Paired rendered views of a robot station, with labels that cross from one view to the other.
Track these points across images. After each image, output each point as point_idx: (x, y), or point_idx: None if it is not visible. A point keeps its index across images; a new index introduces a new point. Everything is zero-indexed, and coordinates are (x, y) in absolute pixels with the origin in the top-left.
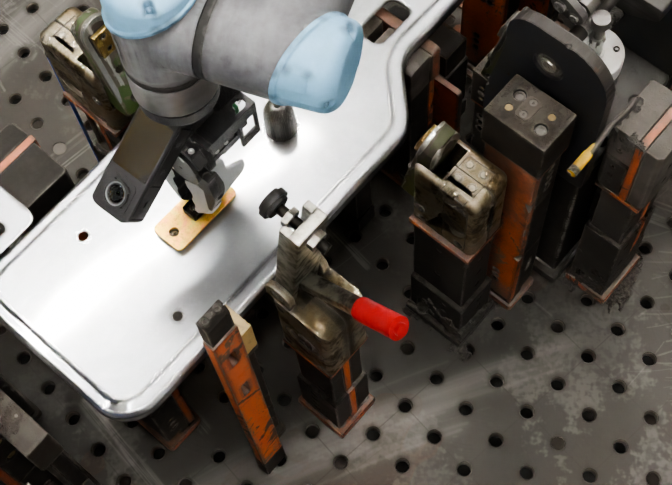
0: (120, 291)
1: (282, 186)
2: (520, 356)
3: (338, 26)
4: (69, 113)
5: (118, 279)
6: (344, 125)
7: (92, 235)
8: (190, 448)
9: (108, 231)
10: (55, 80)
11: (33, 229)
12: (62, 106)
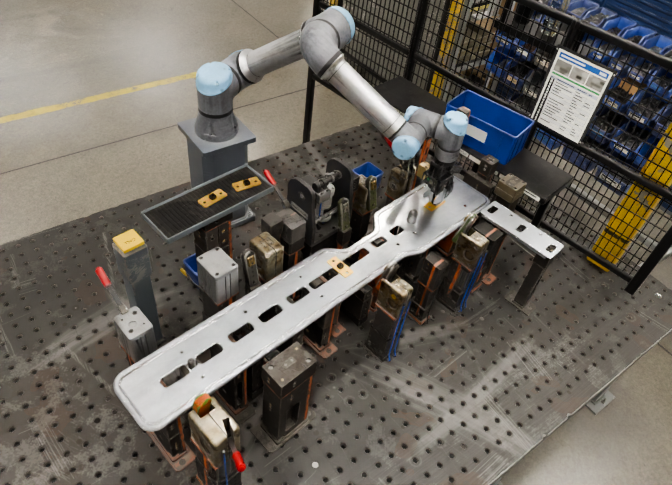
0: (452, 193)
1: (410, 207)
2: None
3: (410, 109)
4: (480, 329)
5: (453, 195)
6: (392, 217)
7: (462, 205)
8: None
9: (458, 205)
10: (488, 342)
11: (479, 210)
12: (483, 332)
